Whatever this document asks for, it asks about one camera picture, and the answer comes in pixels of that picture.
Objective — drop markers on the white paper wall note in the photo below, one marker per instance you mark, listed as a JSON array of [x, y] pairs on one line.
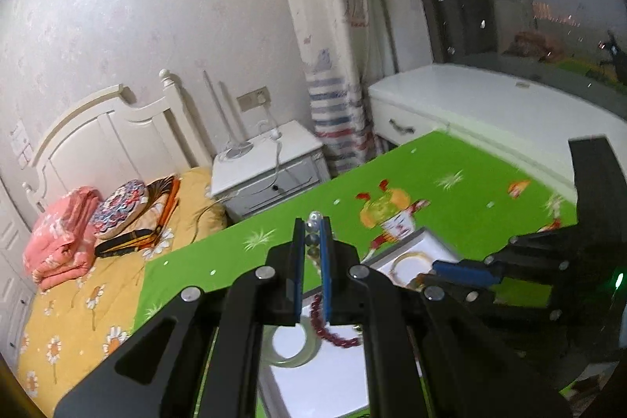
[[22, 144]]

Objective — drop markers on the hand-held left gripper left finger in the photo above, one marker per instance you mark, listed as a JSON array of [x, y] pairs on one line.
[[297, 271]]

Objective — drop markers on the white bed headboard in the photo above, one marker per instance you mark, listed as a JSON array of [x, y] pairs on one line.
[[98, 144]]

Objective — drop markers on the yellow floral bed quilt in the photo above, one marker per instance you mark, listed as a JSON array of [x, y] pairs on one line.
[[98, 315]]

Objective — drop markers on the white pole lamp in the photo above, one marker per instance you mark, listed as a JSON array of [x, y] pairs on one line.
[[223, 119]]

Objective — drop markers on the pink folded quilt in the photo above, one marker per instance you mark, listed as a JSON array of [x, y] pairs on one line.
[[59, 237]]

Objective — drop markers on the dark striped blanket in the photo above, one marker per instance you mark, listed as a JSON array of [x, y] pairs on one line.
[[132, 241]]

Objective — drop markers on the wall socket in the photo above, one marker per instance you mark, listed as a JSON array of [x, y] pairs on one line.
[[253, 98]]

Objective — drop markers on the grey shallow cardboard box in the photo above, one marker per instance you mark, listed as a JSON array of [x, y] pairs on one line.
[[313, 383]]

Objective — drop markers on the printed striped curtain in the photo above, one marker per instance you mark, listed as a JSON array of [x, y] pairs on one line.
[[328, 31]]

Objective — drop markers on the white wardrobe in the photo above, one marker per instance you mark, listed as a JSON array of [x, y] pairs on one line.
[[12, 281]]

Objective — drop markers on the yellow amber bangle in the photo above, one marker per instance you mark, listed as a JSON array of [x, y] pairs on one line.
[[397, 268]]

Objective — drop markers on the green printed cloth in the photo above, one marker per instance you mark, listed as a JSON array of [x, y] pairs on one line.
[[441, 202]]

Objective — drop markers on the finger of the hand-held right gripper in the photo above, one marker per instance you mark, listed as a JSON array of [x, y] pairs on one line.
[[460, 272], [490, 298]]

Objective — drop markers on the green jade bangle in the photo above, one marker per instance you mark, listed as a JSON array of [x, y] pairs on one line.
[[294, 361]]

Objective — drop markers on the round patterned pillow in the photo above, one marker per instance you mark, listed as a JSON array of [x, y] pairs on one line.
[[120, 207]]

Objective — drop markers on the white nightstand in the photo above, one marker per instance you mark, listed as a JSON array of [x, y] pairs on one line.
[[264, 168]]

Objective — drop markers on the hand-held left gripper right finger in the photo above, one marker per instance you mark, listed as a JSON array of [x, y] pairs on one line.
[[327, 271]]

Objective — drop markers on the white low cabinet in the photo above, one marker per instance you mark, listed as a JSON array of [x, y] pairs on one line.
[[490, 104]]

